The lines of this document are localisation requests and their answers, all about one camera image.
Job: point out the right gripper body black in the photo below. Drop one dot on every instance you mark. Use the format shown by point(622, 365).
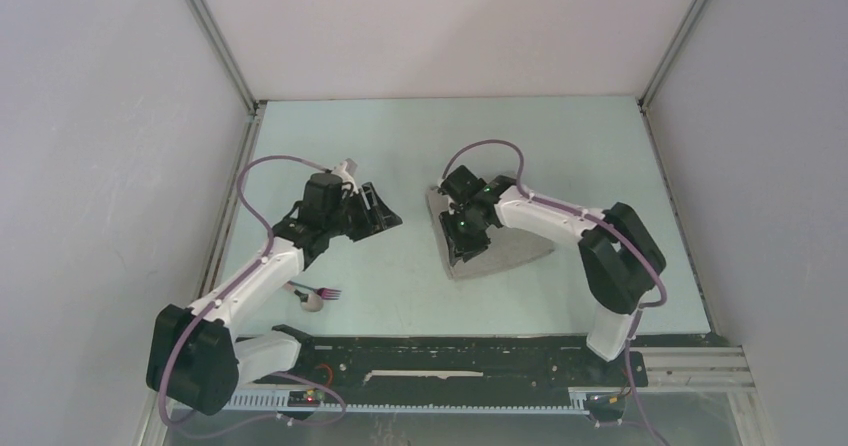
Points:
point(462, 214)

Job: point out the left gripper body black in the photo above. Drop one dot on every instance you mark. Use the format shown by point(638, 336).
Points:
point(350, 217)

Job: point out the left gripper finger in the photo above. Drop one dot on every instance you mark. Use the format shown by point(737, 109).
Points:
point(368, 226)
point(376, 208)

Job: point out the grey cloth napkin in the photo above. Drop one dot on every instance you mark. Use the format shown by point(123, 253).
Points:
point(509, 248)

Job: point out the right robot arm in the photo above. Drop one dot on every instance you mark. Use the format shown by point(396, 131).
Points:
point(622, 262)

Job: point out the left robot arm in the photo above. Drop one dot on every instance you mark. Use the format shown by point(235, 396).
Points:
point(197, 357)

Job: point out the purple metallic fork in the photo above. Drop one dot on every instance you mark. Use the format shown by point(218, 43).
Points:
point(324, 293)

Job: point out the pink handled spoon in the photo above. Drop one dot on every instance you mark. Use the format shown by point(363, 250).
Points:
point(308, 301)

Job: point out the left aluminium frame post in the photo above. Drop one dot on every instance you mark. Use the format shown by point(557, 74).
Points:
point(214, 35)

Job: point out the aluminium frame post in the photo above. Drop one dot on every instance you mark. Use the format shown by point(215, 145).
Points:
point(214, 35)
point(678, 42)

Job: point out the right aluminium frame post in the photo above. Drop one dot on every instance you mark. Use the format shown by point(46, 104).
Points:
point(678, 42)

